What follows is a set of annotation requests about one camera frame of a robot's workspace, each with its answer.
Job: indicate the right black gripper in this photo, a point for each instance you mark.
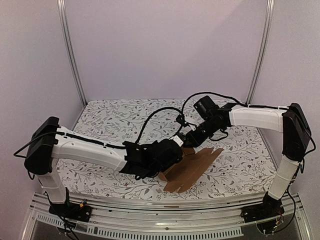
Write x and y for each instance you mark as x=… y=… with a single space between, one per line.
x=189 y=141

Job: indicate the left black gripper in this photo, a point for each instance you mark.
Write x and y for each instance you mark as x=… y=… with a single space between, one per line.
x=154 y=145

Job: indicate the brown cardboard box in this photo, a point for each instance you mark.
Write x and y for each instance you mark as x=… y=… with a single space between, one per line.
x=183 y=175

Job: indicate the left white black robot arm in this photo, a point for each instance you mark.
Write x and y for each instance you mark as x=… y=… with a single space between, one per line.
x=51 y=142

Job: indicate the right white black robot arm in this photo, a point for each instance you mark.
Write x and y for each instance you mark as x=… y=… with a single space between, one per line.
x=289 y=121

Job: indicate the floral patterned table mat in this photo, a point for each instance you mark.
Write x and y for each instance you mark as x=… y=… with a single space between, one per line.
x=244 y=166

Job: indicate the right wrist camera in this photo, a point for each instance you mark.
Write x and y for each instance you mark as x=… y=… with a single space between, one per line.
x=181 y=120

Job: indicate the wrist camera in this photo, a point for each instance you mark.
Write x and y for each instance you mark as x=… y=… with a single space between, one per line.
x=181 y=120
x=177 y=140

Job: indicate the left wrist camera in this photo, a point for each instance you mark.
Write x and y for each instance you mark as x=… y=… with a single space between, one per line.
x=177 y=140

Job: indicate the aluminium front rail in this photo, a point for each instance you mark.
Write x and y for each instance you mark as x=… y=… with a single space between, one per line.
x=204 y=219

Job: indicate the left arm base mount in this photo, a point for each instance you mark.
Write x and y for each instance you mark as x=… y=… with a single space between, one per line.
x=74 y=211

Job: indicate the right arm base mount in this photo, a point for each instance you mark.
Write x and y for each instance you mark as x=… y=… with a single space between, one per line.
x=267 y=215

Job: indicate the right aluminium frame post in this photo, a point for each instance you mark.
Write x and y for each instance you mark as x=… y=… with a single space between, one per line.
x=270 y=4

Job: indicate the aluminium frame post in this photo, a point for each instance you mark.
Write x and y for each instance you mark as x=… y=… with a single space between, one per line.
x=62 y=11
x=270 y=4

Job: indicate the left aluminium frame post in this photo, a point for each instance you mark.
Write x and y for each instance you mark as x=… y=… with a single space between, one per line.
x=62 y=11

